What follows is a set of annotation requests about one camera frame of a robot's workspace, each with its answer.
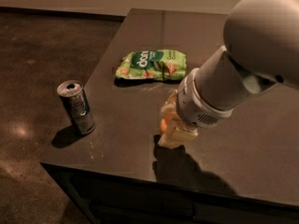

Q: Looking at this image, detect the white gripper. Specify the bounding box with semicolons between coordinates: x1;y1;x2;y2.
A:
158;68;233;149

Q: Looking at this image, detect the orange fruit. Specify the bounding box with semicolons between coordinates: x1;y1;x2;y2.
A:
160;104;177;134

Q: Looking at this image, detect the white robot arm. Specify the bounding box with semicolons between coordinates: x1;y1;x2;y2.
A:
158;0;299;149

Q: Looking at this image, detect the silver redbull can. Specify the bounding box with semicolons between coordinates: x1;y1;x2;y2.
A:
57;80;94;135

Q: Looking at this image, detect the green chip bag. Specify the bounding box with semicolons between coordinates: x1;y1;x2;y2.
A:
116;49;187;81

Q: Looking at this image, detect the dark cabinet drawer front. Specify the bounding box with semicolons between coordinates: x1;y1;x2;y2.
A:
42;162;299;224

